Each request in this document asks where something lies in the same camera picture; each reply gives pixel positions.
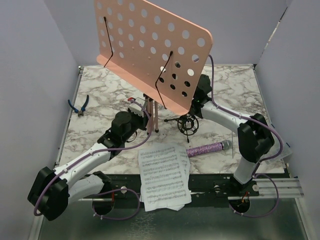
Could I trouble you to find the sheet music page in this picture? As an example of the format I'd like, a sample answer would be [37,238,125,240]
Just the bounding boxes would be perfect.
[138,143,192,212]
[172,144,192,212]

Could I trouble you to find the pink music stand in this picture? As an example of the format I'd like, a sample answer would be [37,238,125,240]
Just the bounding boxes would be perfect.
[93,0,214,116]

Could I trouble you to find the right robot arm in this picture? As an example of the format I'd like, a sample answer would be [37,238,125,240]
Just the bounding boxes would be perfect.
[189,74,275,196]

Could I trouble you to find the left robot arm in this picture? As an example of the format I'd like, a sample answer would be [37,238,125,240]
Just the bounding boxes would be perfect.
[27,110,151,221]

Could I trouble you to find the purple glitter microphone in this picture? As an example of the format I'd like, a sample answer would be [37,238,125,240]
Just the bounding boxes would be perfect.
[186,140,233,158]

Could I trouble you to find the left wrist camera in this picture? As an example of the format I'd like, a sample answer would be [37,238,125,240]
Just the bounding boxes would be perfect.
[128,97,147,118]

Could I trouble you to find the black microphone shock mount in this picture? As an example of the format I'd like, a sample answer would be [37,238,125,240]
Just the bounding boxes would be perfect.
[164,114,199,143]

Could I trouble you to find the blue handled pliers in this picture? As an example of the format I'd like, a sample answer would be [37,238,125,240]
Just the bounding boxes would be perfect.
[67,94,90,118]

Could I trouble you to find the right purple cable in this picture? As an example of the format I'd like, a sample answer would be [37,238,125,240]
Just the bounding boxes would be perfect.
[192,53,286,219]

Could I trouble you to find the yellow handled screwdriver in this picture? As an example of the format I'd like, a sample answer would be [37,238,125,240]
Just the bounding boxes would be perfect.
[231,131,234,159]

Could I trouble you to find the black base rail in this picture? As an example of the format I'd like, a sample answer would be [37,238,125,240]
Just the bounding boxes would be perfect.
[91,172,304,210]

